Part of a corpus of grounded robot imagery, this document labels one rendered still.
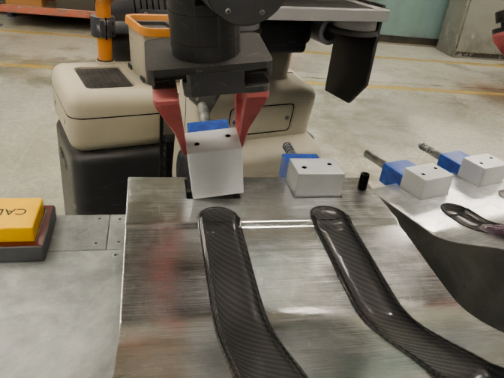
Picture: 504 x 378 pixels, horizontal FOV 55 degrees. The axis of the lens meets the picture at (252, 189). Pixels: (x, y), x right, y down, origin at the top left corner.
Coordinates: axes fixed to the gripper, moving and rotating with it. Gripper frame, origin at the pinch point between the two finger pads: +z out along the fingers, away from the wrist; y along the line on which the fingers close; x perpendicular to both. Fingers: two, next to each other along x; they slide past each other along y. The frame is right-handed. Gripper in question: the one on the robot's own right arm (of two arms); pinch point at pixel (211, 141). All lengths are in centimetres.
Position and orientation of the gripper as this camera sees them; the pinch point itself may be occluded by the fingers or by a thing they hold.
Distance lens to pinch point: 46.4
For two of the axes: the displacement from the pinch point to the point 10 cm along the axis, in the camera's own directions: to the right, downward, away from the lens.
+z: 0.0, 7.8, 6.2
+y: 9.8, -1.2, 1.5
